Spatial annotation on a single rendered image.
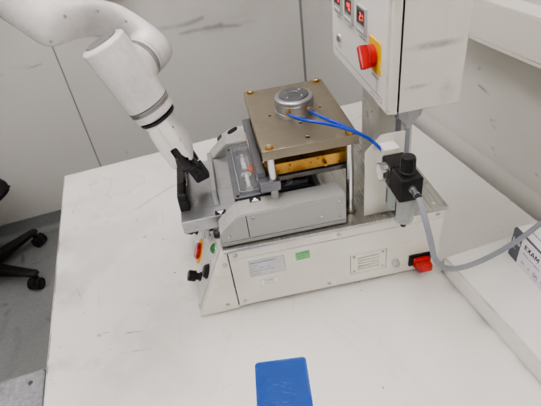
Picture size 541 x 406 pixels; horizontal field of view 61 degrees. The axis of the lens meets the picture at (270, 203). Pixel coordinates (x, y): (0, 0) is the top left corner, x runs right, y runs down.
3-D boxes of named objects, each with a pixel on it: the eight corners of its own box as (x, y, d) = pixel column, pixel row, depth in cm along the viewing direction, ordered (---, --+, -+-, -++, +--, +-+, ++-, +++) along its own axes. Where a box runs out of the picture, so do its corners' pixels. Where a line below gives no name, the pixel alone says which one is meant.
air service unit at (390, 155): (393, 192, 91) (397, 126, 82) (425, 240, 79) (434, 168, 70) (367, 197, 90) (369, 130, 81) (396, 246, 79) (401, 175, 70)
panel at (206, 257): (194, 224, 125) (211, 167, 115) (200, 309, 101) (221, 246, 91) (187, 223, 124) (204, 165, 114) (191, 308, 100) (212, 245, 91)
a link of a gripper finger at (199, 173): (179, 159, 95) (197, 181, 99) (179, 167, 93) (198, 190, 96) (193, 151, 95) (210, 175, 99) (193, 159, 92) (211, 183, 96)
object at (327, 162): (324, 121, 107) (322, 82, 102) (353, 171, 90) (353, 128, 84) (252, 134, 106) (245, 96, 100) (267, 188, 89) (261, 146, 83)
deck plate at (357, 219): (385, 130, 120) (385, 126, 119) (448, 209, 92) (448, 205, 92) (211, 162, 117) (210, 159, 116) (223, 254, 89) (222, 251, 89)
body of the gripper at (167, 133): (138, 109, 93) (170, 150, 99) (134, 132, 84) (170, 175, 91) (170, 90, 91) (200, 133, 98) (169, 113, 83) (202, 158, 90)
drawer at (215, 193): (302, 155, 113) (299, 127, 108) (326, 209, 95) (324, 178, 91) (183, 178, 111) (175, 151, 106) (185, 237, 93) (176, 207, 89)
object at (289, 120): (348, 109, 110) (347, 56, 102) (398, 180, 86) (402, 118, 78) (249, 128, 109) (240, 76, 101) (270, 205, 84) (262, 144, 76)
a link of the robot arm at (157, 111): (130, 102, 91) (138, 113, 93) (125, 122, 84) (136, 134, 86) (165, 81, 90) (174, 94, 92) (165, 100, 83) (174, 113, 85)
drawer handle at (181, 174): (188, 171, 106) (184, 156, 103) (190, 210, 94) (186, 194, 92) (179, 172, 106) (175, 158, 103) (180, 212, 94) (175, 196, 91)
